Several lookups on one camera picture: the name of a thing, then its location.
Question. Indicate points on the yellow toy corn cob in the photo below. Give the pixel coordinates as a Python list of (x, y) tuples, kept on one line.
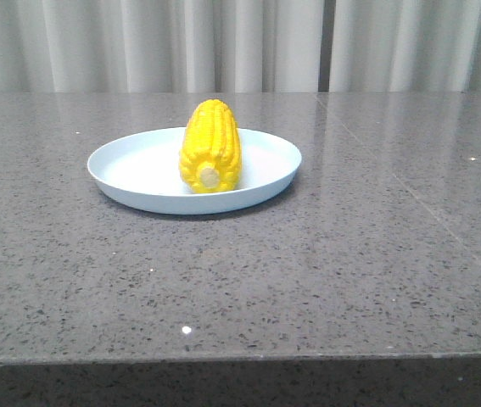
[(211, 154)]

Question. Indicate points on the light blue round plate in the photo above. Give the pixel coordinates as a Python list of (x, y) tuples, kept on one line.
[(141, 172)]

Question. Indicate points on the white pleated curtain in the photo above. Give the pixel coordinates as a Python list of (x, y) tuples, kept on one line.
[(240, 46)]

